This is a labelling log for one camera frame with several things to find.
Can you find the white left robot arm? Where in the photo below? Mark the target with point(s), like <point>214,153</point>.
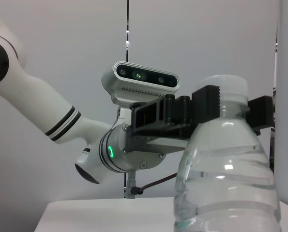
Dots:
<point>37,101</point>

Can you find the clear plastic water bottle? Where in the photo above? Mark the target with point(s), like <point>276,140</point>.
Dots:
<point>226,169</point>

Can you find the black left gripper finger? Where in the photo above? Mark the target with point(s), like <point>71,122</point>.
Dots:
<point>262,113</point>

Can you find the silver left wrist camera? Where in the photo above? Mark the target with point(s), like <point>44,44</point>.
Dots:
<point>143,77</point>

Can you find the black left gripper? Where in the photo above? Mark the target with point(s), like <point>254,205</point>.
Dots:
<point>153,135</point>

